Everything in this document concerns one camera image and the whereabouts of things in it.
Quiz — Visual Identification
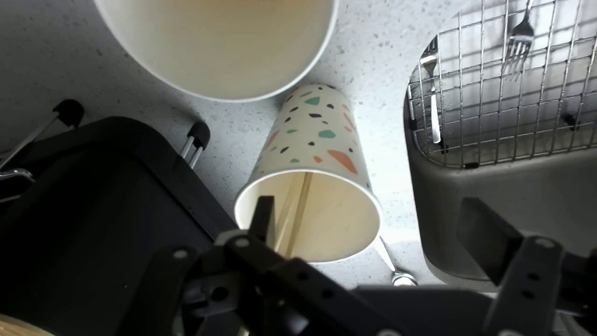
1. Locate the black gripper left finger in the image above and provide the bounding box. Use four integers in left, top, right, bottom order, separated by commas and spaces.
118, 194, 403, 336

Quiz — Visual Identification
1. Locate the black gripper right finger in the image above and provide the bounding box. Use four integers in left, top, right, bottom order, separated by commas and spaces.
456, 196, 597, 336

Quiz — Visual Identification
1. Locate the terrazzo print paper cup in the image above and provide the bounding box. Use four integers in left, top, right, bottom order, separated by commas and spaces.
92, 0, 342, 105
234, 82, 385, 265

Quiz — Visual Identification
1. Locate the grey kitchen sink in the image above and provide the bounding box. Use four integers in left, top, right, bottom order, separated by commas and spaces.
401, 0, 597, 291

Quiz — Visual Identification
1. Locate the silver metal spoon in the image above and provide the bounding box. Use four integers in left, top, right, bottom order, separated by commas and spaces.
375, 233, 420, 287

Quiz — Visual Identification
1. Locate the black utensil caddy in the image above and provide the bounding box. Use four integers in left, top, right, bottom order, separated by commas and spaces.
0, 116, 241, 336

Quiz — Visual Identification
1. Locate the silver table knife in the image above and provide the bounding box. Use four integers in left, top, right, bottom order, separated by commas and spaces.
422, 35, 444, 146

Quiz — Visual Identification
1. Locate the wooden knife slot insert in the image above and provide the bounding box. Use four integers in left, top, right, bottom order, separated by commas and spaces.
0, 314, 54, 336

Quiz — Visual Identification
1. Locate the silver metal fork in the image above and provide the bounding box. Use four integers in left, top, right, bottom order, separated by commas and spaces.
506, 0, 538, 62

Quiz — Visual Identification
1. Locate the wire sink bottom grid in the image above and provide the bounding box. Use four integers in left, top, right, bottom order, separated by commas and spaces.
407, 0, 597, 172

